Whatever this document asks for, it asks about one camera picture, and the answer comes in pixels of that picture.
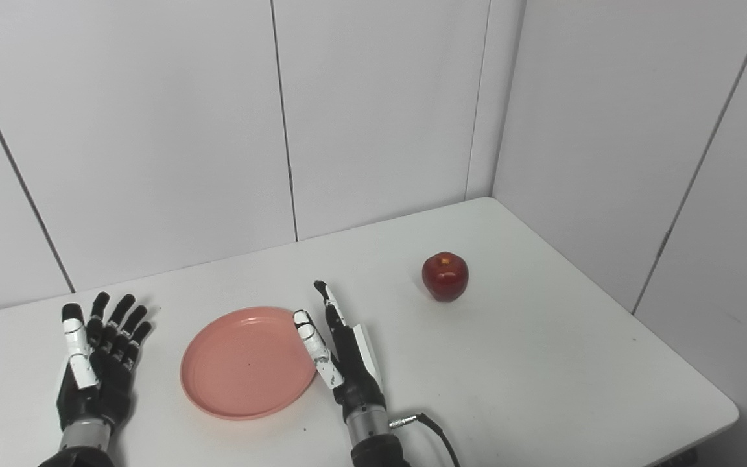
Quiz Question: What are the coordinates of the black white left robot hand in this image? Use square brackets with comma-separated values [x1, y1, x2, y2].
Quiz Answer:
[56, 292, 153, 432]

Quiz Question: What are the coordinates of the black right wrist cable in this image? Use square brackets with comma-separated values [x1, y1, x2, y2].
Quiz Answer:
[390, 413, 462, 467]

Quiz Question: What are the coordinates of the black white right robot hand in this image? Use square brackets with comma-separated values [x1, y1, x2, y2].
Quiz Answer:
[293, 280, 387, 422]

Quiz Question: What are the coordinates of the pink round plate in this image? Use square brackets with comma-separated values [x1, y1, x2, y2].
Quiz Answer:
[180, 307, 318, 420]

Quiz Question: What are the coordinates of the red apple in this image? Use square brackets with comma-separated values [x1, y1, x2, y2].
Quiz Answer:
[421, 252, 469, 302]

